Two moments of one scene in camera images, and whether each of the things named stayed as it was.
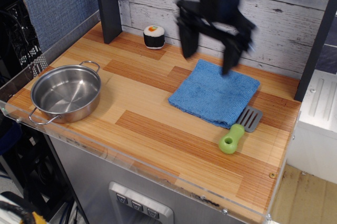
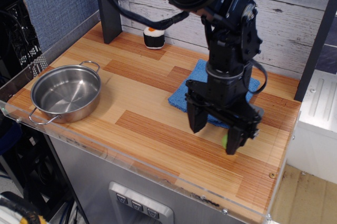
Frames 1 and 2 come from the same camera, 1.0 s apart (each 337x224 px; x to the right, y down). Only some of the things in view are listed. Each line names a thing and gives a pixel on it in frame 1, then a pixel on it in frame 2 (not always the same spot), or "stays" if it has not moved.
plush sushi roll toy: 154,37 stays
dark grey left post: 109,5 stays
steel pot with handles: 66,93 stays
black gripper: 218,12 to 223,98
